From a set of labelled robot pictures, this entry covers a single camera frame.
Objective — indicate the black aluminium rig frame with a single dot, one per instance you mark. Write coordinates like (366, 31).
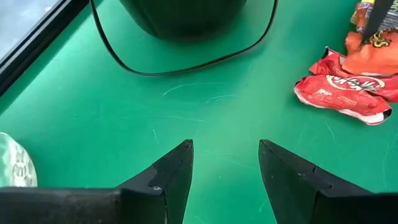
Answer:
(31, 40)

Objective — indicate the orange Reese's candy pack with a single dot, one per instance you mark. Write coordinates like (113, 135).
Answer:
(373, 59)

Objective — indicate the black pumpkin bucket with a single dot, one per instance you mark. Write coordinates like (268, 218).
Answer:
(180, 15)

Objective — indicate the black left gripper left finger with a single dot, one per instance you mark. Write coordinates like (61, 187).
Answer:
(140, 202)

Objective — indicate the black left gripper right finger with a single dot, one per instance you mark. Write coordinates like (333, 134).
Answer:
(311, 202)

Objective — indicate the green table mat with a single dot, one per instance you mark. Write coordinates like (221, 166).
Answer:
(217, 109)

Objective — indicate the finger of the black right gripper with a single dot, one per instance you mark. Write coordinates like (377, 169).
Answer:
(377, 18)

